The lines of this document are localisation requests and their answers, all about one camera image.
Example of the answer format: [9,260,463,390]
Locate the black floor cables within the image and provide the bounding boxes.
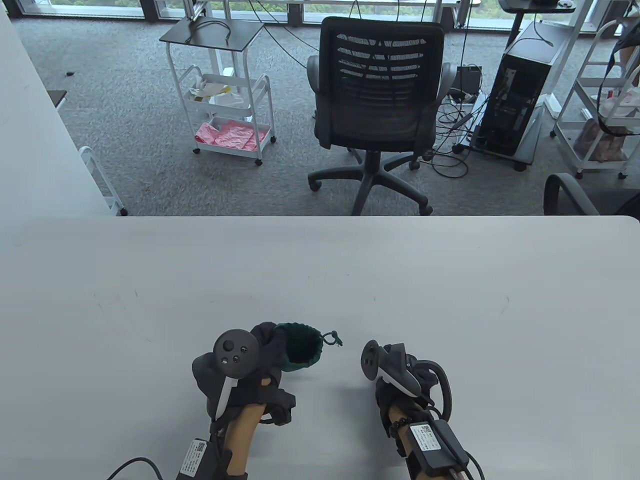
[425,90,488,179]

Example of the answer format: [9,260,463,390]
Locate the person's left forearm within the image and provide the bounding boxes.
[222,402,266,473]

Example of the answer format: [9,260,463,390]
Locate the pink plastic bags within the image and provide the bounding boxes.
[195,121,258,152]

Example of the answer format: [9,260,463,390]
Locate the person's right hand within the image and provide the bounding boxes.
[375,352,438,442]

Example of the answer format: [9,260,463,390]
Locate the grey chair armrest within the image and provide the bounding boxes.
[544,172,640,217]

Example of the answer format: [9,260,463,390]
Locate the black mesh office chair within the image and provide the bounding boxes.
[306,16,458,217]

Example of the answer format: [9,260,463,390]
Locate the white yellow plastic bags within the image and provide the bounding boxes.
[188,75,251,107]

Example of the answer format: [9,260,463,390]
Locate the white wire cart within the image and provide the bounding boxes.
[550,17,640,180]

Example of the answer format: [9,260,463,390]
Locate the white metal rack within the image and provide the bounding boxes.
[79,146,128,217]

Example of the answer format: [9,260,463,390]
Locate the person's left hand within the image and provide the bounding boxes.
[204,322,296,427]

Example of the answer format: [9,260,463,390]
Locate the black left glove cable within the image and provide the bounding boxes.
[106,456,165,480]

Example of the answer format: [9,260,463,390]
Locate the black white left controller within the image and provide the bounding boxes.
[192,328,261,422]

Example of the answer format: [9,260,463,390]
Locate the labelled wrist sensor box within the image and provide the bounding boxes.
[176,437,221,480]
[405,420,471,476]

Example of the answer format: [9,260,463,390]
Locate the grey computer trolley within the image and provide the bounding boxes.
[452,92,546,172]

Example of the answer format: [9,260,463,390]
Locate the black right glove cable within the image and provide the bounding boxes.
[450,450,487,480]

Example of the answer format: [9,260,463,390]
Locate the black box on floor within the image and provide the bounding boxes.
[457,65,483,98]

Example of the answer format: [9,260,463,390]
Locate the beige pink bag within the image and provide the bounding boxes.
[575,120,628,162]

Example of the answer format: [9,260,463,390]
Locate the black white right controller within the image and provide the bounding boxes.
[361,340,453,422]

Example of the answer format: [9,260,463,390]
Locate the white standing desk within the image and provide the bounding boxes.
[542,0,596,119]

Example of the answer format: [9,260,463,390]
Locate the black glove cable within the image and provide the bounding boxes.
[450,450,487,480]
[106,456,165,480]

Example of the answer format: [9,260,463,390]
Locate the labelled left wrist sensor box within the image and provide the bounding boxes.
[176,437,221,480]

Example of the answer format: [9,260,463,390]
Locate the green fabric drawstring bag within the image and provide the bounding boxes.
[274,322,323,373]

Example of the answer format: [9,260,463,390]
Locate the white plastic bag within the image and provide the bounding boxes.
[597,90,640,118]

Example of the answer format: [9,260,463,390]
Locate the white cart with black top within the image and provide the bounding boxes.
[159,16,277,167]

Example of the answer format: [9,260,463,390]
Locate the black white controller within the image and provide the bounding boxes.
[361,340,453,422]
[192,328,261,422]

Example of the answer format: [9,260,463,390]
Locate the black computer tower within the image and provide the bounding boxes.
[482,20,573,157]

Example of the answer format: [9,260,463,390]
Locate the labelled right wrist sensor box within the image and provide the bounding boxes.
[405,420,471,476]

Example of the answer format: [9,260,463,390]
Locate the person's right forearm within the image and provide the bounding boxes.
[389,404,436,480]

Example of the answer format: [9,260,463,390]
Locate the black standing desk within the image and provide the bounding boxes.
[499,0,577,48]

